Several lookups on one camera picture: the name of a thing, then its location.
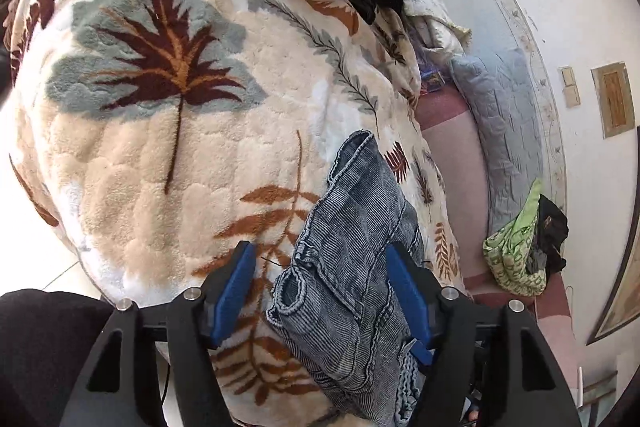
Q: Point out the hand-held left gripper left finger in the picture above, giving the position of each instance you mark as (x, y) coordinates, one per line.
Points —
(232, 292)

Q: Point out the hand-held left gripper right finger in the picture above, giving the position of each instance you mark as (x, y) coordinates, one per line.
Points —
(407, 297)

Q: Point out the grey washed denim pants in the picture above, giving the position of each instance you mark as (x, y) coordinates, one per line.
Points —
(345, 267)

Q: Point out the green patterned quilt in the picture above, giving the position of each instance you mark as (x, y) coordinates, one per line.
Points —
(510, 257)

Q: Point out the grey cloth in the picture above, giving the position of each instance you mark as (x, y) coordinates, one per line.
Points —
(537, 261)

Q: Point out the cream leaf print blanket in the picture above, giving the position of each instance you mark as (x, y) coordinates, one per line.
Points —
(150, 157)

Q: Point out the black clothes pile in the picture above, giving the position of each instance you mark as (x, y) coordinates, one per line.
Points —
(550, 222)

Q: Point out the grey quilted pillow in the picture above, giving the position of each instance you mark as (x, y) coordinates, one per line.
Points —
(500, 132)

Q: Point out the person's dark trouser leg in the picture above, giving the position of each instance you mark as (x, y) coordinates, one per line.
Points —
(35, 357)

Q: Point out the dark framed picture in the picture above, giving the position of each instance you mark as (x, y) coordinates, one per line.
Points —
(622, 302)

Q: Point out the purple packet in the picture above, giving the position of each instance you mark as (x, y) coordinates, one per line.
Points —
(430, 79)

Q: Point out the white crumpled cloth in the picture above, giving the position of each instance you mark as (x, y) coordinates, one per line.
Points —
(430, 22)

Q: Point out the beige wall switch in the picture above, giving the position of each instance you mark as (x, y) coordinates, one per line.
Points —
(567, 77)
(572, 97)

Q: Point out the wooden wall panel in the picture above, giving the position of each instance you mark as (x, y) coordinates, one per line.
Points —
(612, 99)

